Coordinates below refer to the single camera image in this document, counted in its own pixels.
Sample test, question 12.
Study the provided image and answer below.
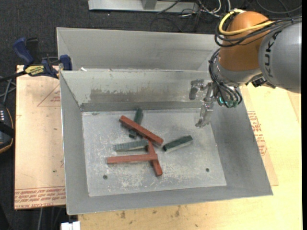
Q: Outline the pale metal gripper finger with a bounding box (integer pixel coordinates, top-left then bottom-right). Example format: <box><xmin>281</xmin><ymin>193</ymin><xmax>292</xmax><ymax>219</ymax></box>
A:
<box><xmin>195</xmin><ymin>103</ymin><xmax>214</xmax><ymax>129</ymax></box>
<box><xmin>189</xmin><ymin>79</ymin><xmax>205</xmax><ymax>101</ymax></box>

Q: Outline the dark green flat block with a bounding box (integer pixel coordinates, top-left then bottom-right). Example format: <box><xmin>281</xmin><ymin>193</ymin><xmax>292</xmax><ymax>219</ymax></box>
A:
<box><xmin>162</xmin><ymin>135</ymin><xmax>194</xmax><ymax>153</ymax></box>
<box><xmin>112</xmin><ymin>138</ymin><xmax>150</xmax><ymax>153</ymax></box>
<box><xmin>128</xmin><ymin>107</ymin><xmax>144</xmax><ymax>139</ymax></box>

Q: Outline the red-brown flat block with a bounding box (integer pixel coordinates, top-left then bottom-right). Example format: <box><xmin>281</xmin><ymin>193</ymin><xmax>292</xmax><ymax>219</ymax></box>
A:
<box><xmin>146</xmin><ymin>139</ymin><xmax>164</xmax><ymax>177</ymax></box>
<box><xmin>118</xmin><ymin>115</ymin><xmax>165</xmax><ymax>149</ymax></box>
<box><xmin>106</xmin><ymin>153</ymin><xmax>159</xmax><ymax>165</ymax></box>

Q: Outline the grey metal bin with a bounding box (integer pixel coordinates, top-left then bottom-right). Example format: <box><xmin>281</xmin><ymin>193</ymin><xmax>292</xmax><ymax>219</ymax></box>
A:
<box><xmin>56</xmin><ymin>27</ymin><xmax>273</xmax><ymax>216</ymax></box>

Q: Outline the brown cardboard board red print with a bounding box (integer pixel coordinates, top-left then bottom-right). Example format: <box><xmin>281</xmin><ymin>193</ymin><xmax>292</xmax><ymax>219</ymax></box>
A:
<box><xmin>13</xmin><ymin>64</ymin><xmax>280</xmax><ymax>210</ymax></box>

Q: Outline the black cylinder on white bracket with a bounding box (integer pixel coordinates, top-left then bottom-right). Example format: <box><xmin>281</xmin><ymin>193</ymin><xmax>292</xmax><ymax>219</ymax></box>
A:
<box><xmin>251</xmin><ymin>77</ymin><xmax>268</xmax><ymax>88</ymax></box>

